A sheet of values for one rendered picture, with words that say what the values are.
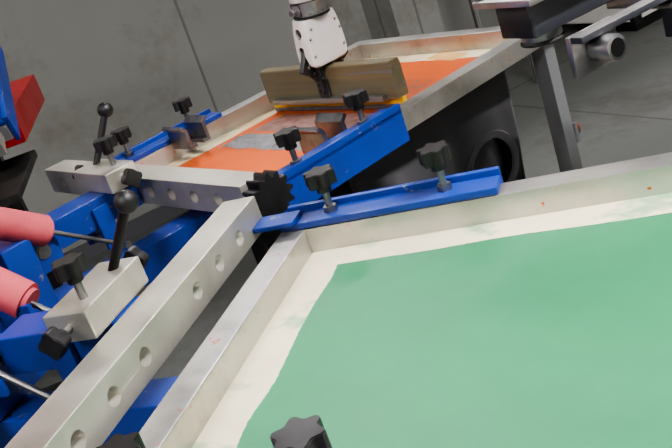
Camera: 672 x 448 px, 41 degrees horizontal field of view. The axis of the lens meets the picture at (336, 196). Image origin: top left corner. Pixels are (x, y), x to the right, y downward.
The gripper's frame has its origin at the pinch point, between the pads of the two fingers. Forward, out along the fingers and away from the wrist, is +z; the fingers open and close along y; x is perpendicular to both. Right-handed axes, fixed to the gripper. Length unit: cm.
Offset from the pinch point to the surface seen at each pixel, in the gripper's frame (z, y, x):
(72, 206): -3, -61, -1
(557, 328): -2, -58, -91
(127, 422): 7, -84, -48
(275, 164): 5.0, -25.9, -9.6
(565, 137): 34, 52, -18
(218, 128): 5.9, -13.5, 24.6
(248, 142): 6.1, -17.5, 9.2
